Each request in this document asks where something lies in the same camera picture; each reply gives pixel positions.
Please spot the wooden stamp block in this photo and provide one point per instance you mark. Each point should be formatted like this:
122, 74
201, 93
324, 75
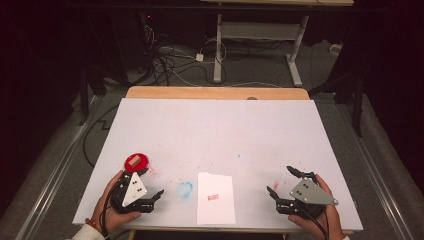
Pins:
134, 161

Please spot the person's left hand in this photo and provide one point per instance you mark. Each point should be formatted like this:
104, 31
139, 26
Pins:
105, 213

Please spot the wooden table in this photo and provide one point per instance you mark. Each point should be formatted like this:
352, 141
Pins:
216, 92

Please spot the person's right hand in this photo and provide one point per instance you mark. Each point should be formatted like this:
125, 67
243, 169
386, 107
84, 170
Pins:
328, 226

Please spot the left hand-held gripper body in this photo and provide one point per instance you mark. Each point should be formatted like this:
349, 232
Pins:
133, 190

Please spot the dark device with red light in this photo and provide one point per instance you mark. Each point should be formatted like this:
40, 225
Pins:
148, 23

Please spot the small white floor object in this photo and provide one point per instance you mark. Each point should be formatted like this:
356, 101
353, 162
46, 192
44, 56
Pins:
336, 49

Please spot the black stand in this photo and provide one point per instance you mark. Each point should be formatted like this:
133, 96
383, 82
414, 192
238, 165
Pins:
84, 100
358, 106

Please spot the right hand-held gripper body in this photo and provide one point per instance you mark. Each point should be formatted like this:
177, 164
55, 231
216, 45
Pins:
310, 193

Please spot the white frame desk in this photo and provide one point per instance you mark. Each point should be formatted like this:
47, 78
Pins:
218, 50

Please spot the white power adapter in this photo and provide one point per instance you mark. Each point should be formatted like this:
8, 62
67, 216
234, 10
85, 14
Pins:
199, 57

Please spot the white paper sheet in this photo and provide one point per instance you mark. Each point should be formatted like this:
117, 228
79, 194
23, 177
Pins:
213, 183

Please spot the metal floor rail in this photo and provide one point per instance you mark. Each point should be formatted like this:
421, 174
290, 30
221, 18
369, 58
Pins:
376, 173
56, 173

